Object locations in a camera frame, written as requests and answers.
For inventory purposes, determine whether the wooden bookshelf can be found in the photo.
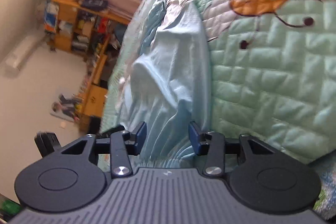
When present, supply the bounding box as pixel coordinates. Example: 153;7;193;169
43;0;131;57

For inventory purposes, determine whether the dark hanging tote bag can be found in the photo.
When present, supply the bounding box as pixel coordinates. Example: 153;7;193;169
80;0;109;11

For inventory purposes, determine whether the white wall air conditioner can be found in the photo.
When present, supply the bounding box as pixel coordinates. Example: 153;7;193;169
3;31;46;76

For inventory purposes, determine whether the green quilted bee bedspread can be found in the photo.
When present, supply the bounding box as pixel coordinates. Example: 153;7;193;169
98;0;336;173

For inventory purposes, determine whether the wooden desk with drawers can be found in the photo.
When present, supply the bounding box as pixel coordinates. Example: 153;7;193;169
76;37;116;132

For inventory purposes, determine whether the child portrait photo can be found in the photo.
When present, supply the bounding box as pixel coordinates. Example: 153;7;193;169
50;93;81;122

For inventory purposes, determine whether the light blue white jacket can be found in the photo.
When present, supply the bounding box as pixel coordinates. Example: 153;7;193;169
117;0;211;168

